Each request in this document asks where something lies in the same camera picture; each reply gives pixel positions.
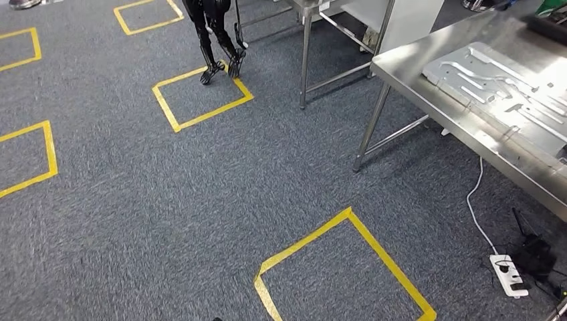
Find stainless steel side table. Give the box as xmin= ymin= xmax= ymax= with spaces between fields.
xmin=241 ymin=0 xmax=396 ymax=110

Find chrome stand base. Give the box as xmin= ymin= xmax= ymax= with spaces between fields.
xmin=463 ymin=0 xmax=510 ymax=13

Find black humanoid robot legs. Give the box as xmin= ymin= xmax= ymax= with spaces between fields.
xmin=181 ymin=0 xmax=247 ymax=86

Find black power adapter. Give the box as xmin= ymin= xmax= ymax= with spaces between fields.
xmin=512 ymin=207 xmax=558 ymax=283

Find white floor cable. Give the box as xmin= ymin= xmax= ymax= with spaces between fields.
xmin=465 ymin=156 xmax=500 ymax=257

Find white power strip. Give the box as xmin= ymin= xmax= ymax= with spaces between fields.
xmin=489 ymin=253 xmax=530 ymax=299

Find yellow floor tape marking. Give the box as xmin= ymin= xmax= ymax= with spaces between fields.
xmin=151 ymin=61 xmax=255 ymax=134
xmin=253 ymin=206 xmax=438 ymax=321

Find stamped sheet metal panel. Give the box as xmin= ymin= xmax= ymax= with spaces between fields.
xmin=421 ymin=41 xmax=567 ymax=161

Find stainless steel workbench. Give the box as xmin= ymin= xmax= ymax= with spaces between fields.
xmin=352 ymin=0 xmax=567 ymax=321

